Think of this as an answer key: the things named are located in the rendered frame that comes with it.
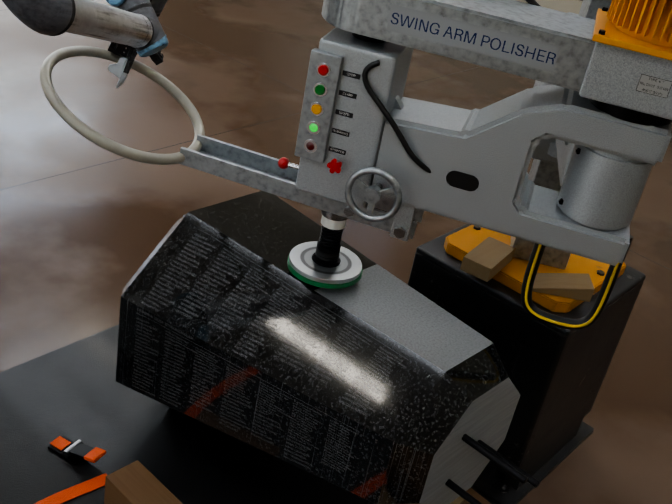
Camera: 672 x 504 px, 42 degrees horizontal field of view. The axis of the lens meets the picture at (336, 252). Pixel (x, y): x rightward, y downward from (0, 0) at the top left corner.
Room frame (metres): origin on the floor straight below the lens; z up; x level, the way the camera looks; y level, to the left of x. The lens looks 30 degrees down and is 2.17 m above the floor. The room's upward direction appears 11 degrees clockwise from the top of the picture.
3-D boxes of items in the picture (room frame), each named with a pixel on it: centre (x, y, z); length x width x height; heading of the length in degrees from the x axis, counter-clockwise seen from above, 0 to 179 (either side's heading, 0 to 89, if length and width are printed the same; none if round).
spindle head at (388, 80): (2.19, -0.05, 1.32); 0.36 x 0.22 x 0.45; 79
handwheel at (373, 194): (2.07, -0.07, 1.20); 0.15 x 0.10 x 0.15; 79
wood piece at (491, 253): (2.55, -0.49, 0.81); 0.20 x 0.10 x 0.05; 152
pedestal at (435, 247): (2.73, -0.68, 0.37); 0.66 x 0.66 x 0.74; 54
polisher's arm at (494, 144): (2.12, -0.36, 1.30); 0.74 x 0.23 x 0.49; 79
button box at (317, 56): (2.11, 0.11, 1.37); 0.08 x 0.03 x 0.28; 79
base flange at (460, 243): (2.73, -0.68, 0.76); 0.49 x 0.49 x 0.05; 54
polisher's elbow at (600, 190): (2.08, -0.62, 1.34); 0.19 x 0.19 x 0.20
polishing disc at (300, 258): (2.21, 0.02, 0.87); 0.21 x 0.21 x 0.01
